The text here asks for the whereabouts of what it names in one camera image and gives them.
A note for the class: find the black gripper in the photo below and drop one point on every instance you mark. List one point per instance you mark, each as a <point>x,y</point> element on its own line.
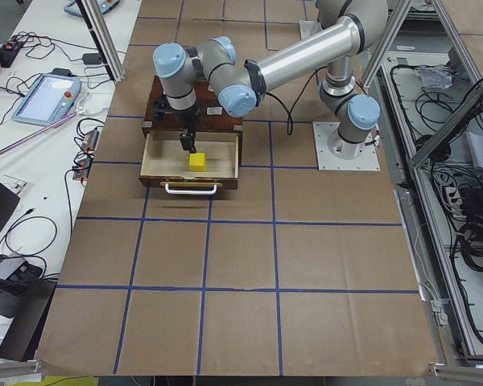
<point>185,117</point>

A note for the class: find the yellow block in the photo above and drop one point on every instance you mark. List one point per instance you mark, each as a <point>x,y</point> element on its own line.
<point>197,162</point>

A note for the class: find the light wooden drawer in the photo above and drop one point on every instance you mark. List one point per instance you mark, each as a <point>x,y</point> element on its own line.
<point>213,167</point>

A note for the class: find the white drawer handle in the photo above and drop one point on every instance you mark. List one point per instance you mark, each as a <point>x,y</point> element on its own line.
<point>194,191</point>

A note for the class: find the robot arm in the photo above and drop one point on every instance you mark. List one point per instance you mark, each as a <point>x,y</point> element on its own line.
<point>347,28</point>

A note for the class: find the dark wooden drawer cabinet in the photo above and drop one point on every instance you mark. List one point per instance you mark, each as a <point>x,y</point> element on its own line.
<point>213,117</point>

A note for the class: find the black power adapter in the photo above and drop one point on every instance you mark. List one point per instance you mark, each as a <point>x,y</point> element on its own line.
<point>91,59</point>

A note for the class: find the teach pendant near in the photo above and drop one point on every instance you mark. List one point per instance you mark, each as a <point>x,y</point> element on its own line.
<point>48,99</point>

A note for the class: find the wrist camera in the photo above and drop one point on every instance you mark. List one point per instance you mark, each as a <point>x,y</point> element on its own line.
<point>159,108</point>

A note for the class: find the aluminium frame post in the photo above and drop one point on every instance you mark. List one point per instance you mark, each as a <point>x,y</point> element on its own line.
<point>99,32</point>

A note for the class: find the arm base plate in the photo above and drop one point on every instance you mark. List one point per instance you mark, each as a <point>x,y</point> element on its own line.
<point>307,29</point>
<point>334,154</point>

